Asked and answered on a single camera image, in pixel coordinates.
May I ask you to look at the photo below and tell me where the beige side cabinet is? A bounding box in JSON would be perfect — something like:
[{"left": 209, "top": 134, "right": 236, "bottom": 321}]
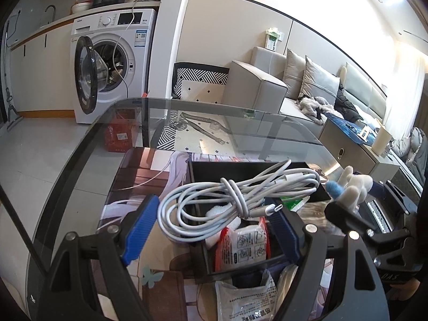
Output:
[{"left": 318, "top": 114, "right": 402, "bottom": 176}]

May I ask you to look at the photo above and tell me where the grey puffer jacket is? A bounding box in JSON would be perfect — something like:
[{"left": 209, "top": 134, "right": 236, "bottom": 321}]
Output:
[{"left": 391, "top": 127, "right": 428, "bottom": 191}]

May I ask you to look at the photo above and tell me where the white foam wrap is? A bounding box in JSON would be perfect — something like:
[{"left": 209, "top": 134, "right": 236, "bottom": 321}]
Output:
[{"left": 205, "top": 205, "right": 241, "bottom": 228}]

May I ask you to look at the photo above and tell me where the white washing machine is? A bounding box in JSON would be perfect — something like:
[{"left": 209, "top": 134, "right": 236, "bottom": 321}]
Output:
[{"left": 70, "top": 7, "right": 158, "bottom": 126}]

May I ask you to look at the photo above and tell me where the beige cushion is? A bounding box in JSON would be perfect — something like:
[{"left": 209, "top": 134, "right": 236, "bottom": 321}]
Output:
[{"left": 284, "top": 48, "right": 306, "bottom": 82}]

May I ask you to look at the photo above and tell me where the black cardboard box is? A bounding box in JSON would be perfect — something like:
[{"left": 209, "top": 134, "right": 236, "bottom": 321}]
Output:
[{"left": 185, "top": 160, "right": 331, "bottom": 276}]

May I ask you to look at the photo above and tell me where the green packet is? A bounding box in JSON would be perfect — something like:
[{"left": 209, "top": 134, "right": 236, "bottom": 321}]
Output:
[{"left": 279, "top": 196, "right": 310, "bottom": 213}]

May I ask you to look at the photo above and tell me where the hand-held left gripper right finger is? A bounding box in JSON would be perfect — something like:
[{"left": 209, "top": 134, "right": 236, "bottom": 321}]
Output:
[{"left": 267, "top": 203, "right": 392, "bottom": 321}]

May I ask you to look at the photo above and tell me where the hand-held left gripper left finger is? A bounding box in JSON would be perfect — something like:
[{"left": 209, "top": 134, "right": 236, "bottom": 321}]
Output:
[{"left": 28, "top": 194, "right": 160, "bottom": 321}]

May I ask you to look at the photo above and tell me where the printed table mat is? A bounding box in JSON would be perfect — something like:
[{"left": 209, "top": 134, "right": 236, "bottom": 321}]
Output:
[{"left": 110, "top": 147, "right": 335, "bottom": 321}]

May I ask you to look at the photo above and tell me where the blue printed sheet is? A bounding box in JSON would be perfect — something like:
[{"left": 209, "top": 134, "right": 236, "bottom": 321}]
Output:
[{"left": 326, "top": 112, "right": 382, "bottom": 144}]

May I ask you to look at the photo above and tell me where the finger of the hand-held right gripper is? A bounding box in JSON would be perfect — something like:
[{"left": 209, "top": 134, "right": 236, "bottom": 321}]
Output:
[
  {"left": 325, "top": 200, "right": 377, "bottom": 241},
  {"left": 369, "top": 180, "right": 418, "bottom": 215}
]

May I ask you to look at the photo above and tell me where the white charging cable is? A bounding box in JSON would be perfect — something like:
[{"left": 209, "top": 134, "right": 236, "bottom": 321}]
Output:
[{"left": 157, "top": 159, "right": 322, "bottom": 243}]

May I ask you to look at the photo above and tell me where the beige sofa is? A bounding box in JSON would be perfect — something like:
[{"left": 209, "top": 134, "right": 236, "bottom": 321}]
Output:
[{"left": 222, "top": 45, "right": 418, "bottom": 134}]

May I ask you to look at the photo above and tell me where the grey strap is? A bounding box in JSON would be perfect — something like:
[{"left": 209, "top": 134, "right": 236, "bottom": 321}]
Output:
[{"left": 181, "top": 112, "right": 231, "bottom": 144}]

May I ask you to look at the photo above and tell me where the zip bag with braided cable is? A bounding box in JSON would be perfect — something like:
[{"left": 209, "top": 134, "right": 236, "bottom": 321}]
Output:
[{"left": 294, "top": 201, "right": 338, "bottom": 241}]

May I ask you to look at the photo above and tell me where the mop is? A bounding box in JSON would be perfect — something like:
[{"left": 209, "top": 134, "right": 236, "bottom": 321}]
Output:
[{"left": 2, "top": 20, "right": 22, "bottom": 131}]

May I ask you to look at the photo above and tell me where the grey fluffy cloth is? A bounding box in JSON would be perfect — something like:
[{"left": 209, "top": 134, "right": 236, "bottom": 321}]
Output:
[{"left": 299, "top": 95, "right": 335, "bottom": 121}]

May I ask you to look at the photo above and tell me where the cream paper bag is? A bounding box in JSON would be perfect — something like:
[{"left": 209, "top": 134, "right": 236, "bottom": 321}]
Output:
[{"left": 372, "top": 125, "right": 392, "bottom": 156}]

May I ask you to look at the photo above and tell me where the white plush toy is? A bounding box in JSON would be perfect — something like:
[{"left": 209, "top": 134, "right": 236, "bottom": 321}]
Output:
[{"left": 326, "top": 165, "right": 373, "bottom": 208}]

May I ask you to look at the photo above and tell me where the white power cord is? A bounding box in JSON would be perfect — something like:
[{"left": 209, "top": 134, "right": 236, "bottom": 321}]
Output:
[{"left": 112, "top": 0, "right": 148, "bottom": 99}]

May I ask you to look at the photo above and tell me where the grey cushion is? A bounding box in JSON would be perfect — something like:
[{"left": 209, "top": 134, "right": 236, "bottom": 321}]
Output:
[{"left": 299, "top": 55, "right": 341, "bottom": 102}]

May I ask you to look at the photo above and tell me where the white kitchen counter cabinet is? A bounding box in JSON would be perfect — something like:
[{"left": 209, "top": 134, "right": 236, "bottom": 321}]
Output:
[{"left": 8, "top": 13, "right": 76, "bottom": 114}]

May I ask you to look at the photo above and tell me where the black jacket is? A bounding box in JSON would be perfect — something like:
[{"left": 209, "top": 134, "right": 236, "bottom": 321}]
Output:
[{"left": 334, "top": 83, "right": 363, "bottom": 123}]

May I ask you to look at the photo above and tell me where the white red printed packet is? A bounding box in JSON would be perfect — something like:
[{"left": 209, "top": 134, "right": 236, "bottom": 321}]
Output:
[{"left": 214, "top": 219, "right": 271, "bottom": 273}]

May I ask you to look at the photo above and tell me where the wall remote holder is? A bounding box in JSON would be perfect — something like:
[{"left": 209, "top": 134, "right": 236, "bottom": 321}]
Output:
[{"left": 265, "top": 27, "right": 285, "bottom": 51}]

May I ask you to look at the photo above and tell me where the red cardboard box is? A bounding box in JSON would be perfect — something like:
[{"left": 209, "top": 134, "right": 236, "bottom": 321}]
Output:
[{"left": 104, "top": 105, "right": 143, "bottom": 152}]

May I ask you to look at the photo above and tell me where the patterned chair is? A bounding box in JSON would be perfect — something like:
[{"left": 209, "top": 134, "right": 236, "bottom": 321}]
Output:
[{"left": 170, "top": 62, "right": 231, "bottom": 105}]

